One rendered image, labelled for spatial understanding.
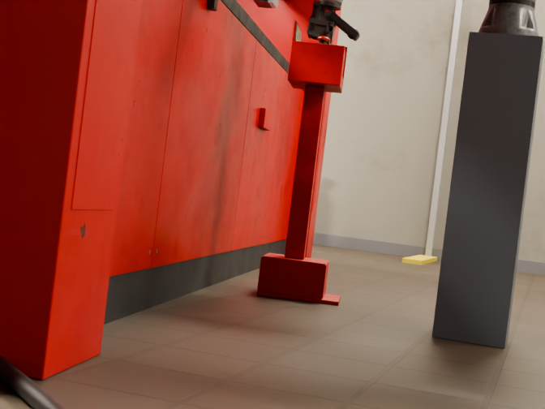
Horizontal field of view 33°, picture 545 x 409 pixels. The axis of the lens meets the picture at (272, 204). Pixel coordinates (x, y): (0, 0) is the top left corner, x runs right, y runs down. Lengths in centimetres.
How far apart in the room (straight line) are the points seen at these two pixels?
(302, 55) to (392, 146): 363
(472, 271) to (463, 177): 24
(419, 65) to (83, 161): 515
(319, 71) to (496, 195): 75
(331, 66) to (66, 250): 156
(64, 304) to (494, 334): 125
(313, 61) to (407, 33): 371
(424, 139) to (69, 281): 509
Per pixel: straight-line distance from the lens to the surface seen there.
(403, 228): 636
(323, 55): 281
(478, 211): 235
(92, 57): 141
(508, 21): 242
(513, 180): 234
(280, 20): 466
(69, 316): 145
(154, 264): 224
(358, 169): 643
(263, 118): 338
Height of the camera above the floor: 31
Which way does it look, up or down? 1 degrees down
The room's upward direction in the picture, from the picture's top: 7 degrees clockwise
